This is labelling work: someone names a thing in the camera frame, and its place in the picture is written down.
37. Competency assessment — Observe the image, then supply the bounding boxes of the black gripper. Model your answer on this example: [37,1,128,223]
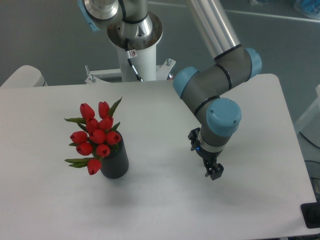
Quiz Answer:
[188,127,224,181]

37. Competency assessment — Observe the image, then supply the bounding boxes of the red tulip bouquet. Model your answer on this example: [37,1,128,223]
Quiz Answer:
[64,98,123,175]

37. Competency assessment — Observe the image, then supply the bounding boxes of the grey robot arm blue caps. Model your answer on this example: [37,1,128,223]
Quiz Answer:
[77,0,262,180]

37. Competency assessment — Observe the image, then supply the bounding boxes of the dark grey ribbed vase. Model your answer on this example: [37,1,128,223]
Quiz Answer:
[100,138,129,179]

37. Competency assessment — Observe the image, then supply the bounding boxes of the white cabinet at right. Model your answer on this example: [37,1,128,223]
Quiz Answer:
[293,85,320,149]

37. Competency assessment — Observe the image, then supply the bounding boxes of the black device at table edge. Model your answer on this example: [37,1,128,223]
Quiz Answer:
[300,202,320,229]

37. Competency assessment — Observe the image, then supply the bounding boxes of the blue object top right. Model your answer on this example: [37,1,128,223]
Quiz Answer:
[293,0,320,20]

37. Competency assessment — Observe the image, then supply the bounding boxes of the white chair back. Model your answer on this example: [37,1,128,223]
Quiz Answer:
[0,65,48,89]

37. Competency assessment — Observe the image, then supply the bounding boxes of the white metal base frame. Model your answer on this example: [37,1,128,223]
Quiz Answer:
[84,58,176,85]

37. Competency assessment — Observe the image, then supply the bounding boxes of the black cable on pedestal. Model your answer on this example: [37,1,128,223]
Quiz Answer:
[124,37,144,82]

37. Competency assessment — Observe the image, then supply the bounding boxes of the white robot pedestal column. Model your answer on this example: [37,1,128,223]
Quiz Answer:
[107,12,163,82]

